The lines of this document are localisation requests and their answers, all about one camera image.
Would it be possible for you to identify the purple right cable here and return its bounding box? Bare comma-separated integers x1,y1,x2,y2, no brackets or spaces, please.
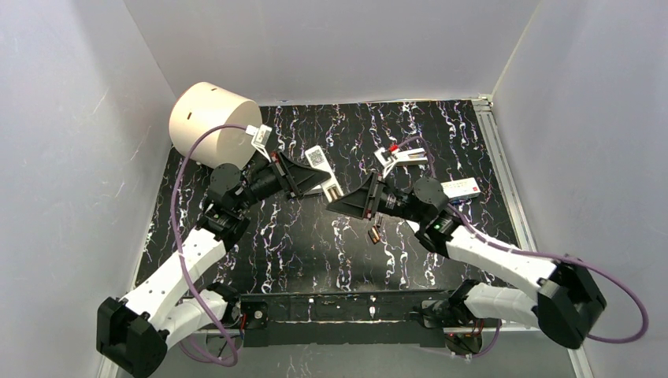
396,136,650,361

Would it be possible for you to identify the black base bar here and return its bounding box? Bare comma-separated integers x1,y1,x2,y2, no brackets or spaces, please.
190,289,502,350

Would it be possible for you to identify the aluminium frame rail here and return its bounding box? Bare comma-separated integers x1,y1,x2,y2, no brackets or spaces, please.
472,94,596,378

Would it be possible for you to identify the small white charger device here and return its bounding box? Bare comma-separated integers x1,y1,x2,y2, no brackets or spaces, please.
393,147,429,166

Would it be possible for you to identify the white box with red labels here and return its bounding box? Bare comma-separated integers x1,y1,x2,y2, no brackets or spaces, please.
441,178,481,201

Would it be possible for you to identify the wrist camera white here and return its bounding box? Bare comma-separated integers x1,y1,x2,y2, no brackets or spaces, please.
374,145,407,179
246,124,273,161

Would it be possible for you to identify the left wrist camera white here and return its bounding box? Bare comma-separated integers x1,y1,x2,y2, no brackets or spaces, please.
246,124,273,161

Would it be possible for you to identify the white remote control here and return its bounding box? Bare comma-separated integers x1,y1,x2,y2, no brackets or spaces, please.
304,146,344,202

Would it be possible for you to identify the large white cylinder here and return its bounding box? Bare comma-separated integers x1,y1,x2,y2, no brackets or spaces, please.
168,81,264,171

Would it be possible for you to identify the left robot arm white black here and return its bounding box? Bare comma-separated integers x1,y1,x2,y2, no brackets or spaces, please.
95,147,338,377

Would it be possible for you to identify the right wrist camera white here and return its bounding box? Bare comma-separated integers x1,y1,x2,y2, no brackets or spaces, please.
374,145,407,179

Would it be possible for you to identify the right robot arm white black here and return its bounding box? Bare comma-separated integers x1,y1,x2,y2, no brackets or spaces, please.
327,174,607,350

